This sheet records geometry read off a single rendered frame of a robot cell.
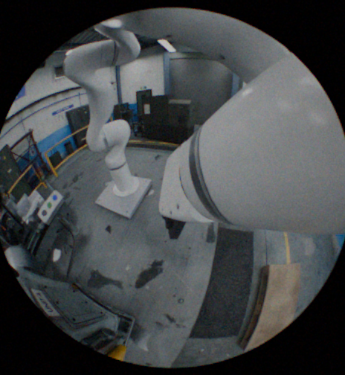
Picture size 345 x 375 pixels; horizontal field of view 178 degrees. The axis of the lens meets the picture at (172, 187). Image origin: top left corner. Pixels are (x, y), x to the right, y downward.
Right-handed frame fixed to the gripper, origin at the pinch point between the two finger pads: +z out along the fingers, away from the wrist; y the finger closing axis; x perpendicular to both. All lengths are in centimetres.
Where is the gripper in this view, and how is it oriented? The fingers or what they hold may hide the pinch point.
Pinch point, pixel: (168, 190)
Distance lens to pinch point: 24.2
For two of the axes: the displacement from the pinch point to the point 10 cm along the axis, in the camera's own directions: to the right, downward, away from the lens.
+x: 9.3, 1.9, 3.1
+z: -3.3, 1.1, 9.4
